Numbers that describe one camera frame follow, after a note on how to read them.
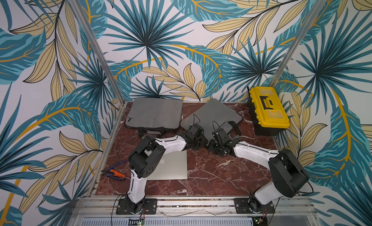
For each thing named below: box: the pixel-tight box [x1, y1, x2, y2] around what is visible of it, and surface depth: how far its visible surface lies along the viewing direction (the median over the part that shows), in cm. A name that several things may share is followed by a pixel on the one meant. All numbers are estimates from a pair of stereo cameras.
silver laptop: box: [147, 149, 188, 181], surface depth 88 cm
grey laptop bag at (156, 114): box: [124, 97, 184, 138], surface depth 111 cm
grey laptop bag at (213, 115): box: [180, 98, 243, 143], surface depth 109 cm
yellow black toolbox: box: [248, 86, 291, 137], surface depth 97 cm
